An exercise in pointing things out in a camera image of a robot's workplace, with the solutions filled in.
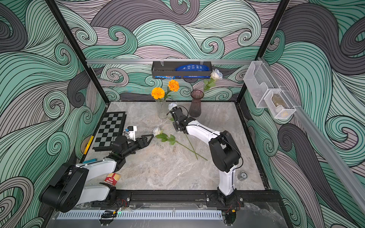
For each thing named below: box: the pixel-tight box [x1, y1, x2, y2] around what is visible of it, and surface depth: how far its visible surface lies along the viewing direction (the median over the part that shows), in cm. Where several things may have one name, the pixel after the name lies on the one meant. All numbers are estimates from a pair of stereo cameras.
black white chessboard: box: [92, 111, 127, 152], surface depth 100 cm
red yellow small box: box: [103, 172, 122, 186], surface depth 81 cm
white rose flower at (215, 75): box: [203, 68, 223, 92], surface depth 87 cm
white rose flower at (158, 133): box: [153, 126, 208, 162], surface depth 97 cm
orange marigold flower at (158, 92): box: [151, 86, 165, 100], surface depth 81 cm
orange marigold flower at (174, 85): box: [167, 79, 180, 93], surface depth 85 cm
